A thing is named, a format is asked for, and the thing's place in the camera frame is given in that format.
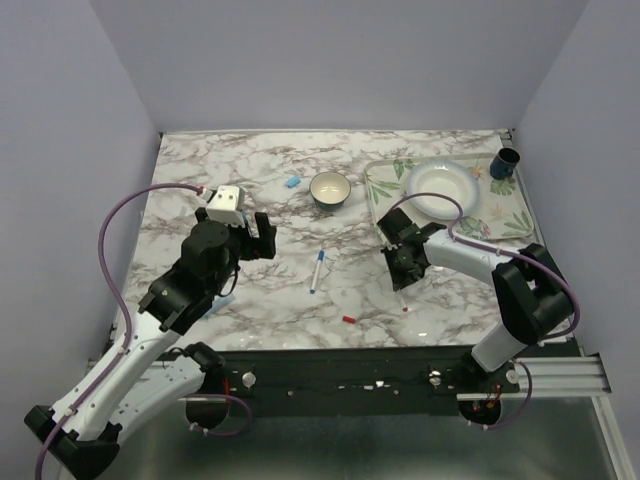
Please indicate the white pen red tip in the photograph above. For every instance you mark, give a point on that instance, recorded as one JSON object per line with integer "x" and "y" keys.
{"x": 404, "y": 305}

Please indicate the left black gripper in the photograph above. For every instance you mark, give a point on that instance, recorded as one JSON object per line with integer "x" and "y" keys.
{"x": 264, "y": 246}

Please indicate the dark blue cup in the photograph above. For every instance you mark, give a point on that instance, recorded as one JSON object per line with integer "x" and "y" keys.
{"x": 504, "y": 163}

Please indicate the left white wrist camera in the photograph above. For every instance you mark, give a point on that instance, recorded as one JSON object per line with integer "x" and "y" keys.
{"x": 226, "y": 206}

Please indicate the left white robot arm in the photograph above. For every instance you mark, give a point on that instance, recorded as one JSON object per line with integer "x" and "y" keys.
{"x": 85, "y": 429}

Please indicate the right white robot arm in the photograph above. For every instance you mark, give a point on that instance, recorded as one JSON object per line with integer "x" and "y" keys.
{"x": 532, "y": 295}

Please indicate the light blue eraser block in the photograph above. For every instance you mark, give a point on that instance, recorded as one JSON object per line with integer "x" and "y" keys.
{"x": 293, "y": 182}

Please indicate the floral leaf serving tray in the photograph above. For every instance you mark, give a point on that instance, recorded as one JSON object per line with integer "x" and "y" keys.
{"x": 502, "y": 213}

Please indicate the white plate blue rim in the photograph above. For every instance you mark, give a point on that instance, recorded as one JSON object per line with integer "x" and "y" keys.
{"x": 443, "y": 177}

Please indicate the white pen blue tip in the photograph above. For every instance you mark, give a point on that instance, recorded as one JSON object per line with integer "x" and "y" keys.
{"x": 316, "y": 272}

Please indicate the teal bowl cream inside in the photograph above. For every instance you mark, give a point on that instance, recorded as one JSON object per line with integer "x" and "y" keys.
{"x": 329, "y": 190}

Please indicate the aluminium rail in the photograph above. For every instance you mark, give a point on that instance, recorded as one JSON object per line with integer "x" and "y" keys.
{"x": 556, "y": 377}

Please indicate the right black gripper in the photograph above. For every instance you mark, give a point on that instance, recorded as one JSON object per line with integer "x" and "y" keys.
{"x": 397, "y": 279}

